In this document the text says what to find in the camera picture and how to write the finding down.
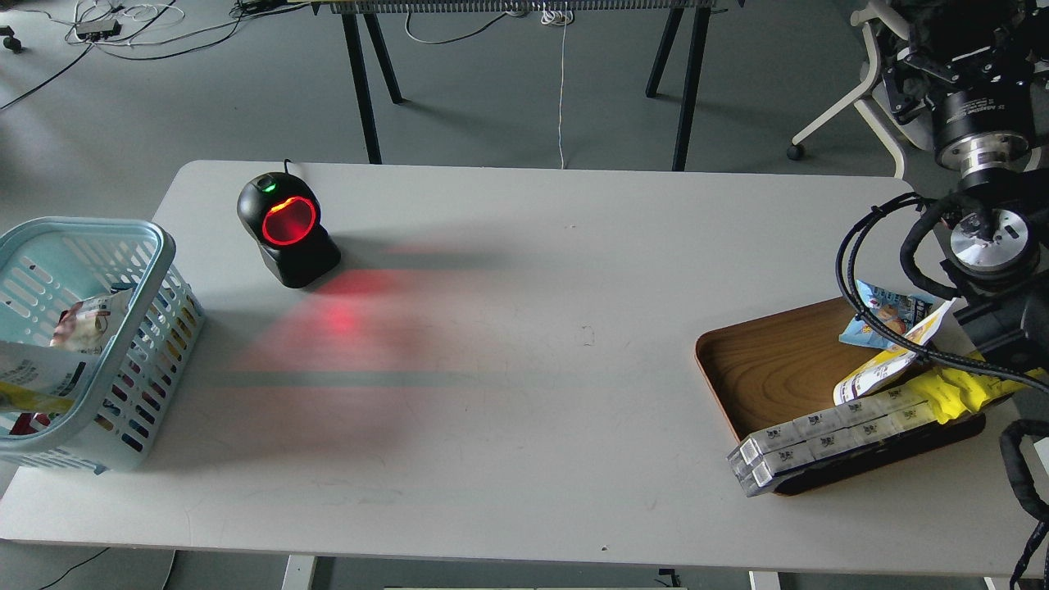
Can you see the clear box snack row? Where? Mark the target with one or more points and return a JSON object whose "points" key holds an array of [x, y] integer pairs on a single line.
{"points": [[826, 446]]}

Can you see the black barcode scanner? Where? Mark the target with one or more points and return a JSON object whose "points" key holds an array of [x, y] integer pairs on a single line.
{"points": [[283, 216]]}

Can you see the red white snack packet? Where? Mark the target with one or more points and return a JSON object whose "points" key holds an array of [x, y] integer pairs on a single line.
{"points": [[89, 325]]}

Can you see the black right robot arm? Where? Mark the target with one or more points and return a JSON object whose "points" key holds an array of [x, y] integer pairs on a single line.
{"points": [[970, 65]]}

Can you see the yellow cartoon snack pack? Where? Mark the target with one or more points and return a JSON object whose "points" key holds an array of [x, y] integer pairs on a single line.
{"points": [[952, 393]]}

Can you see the brown wooden tray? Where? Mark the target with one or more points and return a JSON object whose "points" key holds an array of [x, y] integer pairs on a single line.
{"points": [[778, 368]]}

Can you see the light blue plastic basket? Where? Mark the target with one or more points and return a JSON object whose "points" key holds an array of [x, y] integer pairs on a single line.
{"points": [[51, 263]]}

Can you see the white office chair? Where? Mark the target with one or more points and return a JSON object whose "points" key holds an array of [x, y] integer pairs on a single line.
{"points": [[862, 96]]}

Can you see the black power adapter with cables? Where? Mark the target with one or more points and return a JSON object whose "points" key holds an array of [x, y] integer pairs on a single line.
{"points": [[130, 31]]}

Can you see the blue snack packet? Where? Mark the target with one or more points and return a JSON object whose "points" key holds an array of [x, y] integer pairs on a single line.
{"points": [[899, 312]]}

